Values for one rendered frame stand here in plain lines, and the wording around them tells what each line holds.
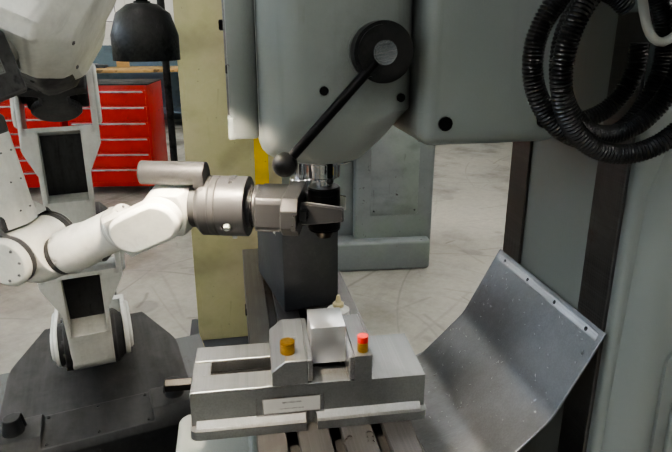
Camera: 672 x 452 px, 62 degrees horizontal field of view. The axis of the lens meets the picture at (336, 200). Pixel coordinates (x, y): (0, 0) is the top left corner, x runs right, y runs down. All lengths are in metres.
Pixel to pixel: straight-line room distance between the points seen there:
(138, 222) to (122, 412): 0.79
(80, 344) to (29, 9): 0.89
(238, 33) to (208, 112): 1.78
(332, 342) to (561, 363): 0.34
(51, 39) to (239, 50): 0.37
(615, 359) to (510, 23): 0.48
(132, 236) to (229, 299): 1.96
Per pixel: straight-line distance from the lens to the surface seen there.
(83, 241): 0.93
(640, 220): 0.83
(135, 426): 1.50
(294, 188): 0.82
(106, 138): 5.46
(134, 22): 0.65
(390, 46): 0.66
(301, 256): 1.15
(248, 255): 1.48
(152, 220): 0.82
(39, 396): 1.73
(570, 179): 0.92
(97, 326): 1.59
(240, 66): 0.75
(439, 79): 0.70
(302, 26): 0.68
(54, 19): 1.02
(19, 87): 1.01
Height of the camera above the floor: 1.48
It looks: 17 degrees down
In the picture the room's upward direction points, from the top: straight up
